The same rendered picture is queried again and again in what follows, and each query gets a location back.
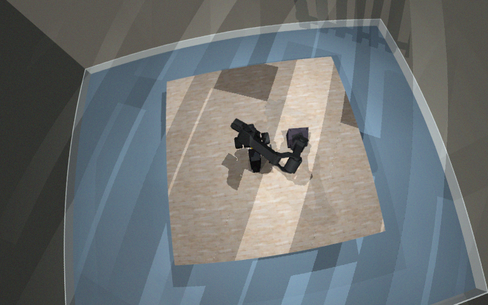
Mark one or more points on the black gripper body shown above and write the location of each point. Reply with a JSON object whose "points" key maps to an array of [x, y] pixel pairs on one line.
{"points": [[265, 139]]}

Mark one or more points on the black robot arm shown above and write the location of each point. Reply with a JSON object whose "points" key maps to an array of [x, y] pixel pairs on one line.
{"points": [[248, 136]]}

